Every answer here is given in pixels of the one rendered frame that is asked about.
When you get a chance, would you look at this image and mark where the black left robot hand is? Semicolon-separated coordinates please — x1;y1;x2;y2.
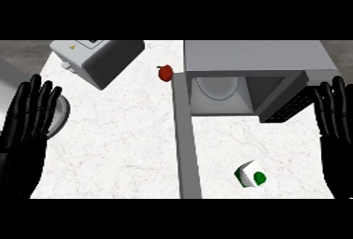
0;74;63;200

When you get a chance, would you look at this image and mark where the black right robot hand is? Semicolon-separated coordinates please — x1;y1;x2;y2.
313;75;353;200

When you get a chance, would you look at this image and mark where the grey microwave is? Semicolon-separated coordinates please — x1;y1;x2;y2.
183;39;343;124

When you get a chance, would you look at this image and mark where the grey microwave door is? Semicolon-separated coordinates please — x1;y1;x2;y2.
171;72;204;200

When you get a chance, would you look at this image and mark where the round grey metal bowl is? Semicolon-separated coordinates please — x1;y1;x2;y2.
46;92;72;140

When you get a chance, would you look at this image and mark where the white and grey toaster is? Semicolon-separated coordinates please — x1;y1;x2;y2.
49;39;146;91

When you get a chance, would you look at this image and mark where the red apple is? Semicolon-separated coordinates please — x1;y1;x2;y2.
155;64;176;83

